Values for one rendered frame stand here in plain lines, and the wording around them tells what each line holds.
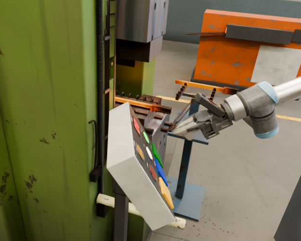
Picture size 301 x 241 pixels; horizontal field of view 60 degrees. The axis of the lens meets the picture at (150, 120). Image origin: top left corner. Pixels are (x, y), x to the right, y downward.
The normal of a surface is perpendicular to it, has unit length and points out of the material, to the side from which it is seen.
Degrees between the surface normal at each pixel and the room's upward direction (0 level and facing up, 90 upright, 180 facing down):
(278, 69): 90
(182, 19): 90
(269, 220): 0
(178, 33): 90
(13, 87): 90
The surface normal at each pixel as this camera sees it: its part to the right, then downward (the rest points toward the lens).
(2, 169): 0.95, 0.21
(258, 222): 0.08, -0.88
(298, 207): -0.99, -0.02
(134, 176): 0.12, 0.47
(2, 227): -0.31, 0.42
